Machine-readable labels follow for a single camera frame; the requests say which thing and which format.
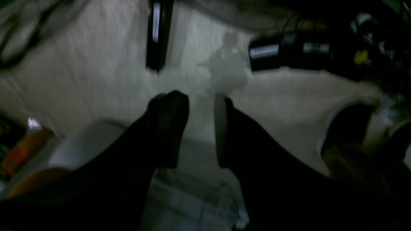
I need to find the white plastic bin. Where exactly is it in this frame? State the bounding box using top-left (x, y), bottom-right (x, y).
top-left (48, 120), bottom-right (249, 231)

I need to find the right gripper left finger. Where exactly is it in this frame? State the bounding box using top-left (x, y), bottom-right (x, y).
top-left (1, 91), bottom-right (189, 231)

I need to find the orange object at left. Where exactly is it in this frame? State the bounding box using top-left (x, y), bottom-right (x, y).
top-left (1, 129), bottom-right (72, 201)

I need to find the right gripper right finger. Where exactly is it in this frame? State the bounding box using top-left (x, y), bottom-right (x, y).
top-left (214, 94), bottom-right (410, 231)

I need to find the black bar on floor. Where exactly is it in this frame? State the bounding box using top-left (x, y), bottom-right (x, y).
top-left (145, 0), bottom-right (175, 72)

